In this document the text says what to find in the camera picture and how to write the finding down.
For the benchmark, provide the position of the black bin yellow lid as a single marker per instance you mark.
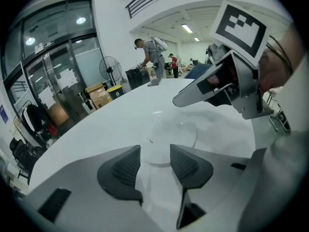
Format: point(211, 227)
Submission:
point(116, 92)

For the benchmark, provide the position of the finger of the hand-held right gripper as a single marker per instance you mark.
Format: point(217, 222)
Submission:
point(188, 95)

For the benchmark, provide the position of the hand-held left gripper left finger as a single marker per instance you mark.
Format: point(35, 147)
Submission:
point(120, 173)

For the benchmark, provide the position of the clear glass bowl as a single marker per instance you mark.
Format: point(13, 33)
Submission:
point(159, 153)
point(169, 139)
point(173, 132)

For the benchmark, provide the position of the silver suitcase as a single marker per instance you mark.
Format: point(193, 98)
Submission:
point(88, 105)

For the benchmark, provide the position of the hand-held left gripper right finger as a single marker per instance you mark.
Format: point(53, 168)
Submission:
point(188, 168)

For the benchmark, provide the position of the metal frame chair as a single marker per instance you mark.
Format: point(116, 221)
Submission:
point(280, 121)

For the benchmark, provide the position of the black cabinet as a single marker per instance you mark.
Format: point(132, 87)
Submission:
point(137, 77)

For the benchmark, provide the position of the clothes rack with clothes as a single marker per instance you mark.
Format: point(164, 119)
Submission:
point(36, 122)

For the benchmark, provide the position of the black office chair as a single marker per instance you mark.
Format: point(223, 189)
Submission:
point(24, 156)

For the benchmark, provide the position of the cardboard box yellow label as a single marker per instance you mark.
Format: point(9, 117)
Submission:
point(100, 99)

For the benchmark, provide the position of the ceiling light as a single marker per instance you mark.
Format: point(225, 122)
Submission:
point(187, 28)

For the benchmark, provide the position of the person's right forearm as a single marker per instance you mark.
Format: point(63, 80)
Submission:
point(272, 69)

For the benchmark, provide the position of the blue wall poster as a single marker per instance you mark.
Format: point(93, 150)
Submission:
point(3, 113)

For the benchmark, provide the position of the black standing fan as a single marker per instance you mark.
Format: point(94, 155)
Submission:
point(109, 68)

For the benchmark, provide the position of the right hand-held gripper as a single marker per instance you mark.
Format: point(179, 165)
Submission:
point(241, 28)

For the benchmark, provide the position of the plain cardboard box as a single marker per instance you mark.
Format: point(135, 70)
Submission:
point(95, 87)

